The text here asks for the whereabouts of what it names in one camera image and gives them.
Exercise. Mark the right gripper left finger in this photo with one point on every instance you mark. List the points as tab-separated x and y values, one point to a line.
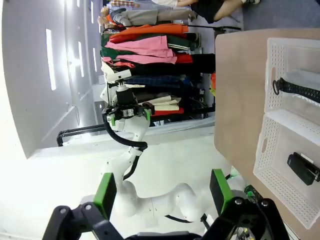
105	195

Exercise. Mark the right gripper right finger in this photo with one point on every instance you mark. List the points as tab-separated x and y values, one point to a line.
222	195

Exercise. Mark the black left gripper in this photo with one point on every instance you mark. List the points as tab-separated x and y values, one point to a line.
128	112

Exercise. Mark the black stapler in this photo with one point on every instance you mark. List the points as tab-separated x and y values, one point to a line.
300	167

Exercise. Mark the grey CAMPUS pencil case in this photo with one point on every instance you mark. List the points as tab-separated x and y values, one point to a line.
300	90

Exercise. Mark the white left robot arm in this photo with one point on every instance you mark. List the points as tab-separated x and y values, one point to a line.
155	205

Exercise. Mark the beige garment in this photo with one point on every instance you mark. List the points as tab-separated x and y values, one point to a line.
162	107

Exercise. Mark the red garment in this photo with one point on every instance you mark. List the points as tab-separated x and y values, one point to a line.
183	58
170	112

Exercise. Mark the blue plaid garment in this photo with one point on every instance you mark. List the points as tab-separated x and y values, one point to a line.
155	81

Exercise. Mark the white angular object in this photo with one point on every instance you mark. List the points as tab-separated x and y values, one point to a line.
115	72

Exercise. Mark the black metal clothes rack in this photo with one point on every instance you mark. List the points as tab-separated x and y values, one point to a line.
82	128

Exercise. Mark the white perforated plastic basket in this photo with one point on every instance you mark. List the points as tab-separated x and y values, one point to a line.
275	100
275	180

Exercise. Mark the pink garment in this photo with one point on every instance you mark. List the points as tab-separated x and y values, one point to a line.
150	50

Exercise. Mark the yellow green cloth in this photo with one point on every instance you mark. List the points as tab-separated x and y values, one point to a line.
213	91

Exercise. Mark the orange garment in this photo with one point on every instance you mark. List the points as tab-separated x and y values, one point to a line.
150	31

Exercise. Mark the black garment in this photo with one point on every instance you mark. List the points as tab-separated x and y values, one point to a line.
200	62

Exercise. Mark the orange cloth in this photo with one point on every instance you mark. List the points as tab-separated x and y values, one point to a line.
213	77

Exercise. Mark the beige trousers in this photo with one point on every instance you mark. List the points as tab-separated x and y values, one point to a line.
162	16

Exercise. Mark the seated person in black shorts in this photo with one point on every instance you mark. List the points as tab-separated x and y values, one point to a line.
207	10

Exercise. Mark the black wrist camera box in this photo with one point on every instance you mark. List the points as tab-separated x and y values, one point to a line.
126	96

